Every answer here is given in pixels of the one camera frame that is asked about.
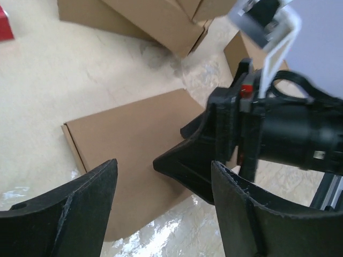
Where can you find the red rectangular carton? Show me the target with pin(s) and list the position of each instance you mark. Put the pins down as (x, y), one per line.
(5, 28)

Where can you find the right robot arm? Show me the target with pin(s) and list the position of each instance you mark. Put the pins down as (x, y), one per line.
(301, 132)

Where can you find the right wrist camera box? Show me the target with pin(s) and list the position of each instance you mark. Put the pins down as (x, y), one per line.
(273, 26)

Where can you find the aluminium frame rail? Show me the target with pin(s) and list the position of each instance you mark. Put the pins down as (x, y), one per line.
(329, 193)

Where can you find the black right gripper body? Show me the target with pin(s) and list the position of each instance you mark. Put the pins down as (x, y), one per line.
(238, 120)

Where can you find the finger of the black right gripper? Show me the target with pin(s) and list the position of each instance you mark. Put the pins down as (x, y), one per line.
(189, 163)
(202, 125)

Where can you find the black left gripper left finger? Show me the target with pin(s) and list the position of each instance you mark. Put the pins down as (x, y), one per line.
(70, 220)

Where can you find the large stacked cardboard box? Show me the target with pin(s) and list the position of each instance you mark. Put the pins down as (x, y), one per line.
(161, 21)

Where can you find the lone small cardboard box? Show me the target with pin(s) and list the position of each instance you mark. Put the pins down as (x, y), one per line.
(241, 48)

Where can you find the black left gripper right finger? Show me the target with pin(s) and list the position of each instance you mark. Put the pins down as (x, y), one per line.
(255, 222)

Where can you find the top small cardboard box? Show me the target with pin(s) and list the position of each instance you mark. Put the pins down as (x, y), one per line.
(201, 10)

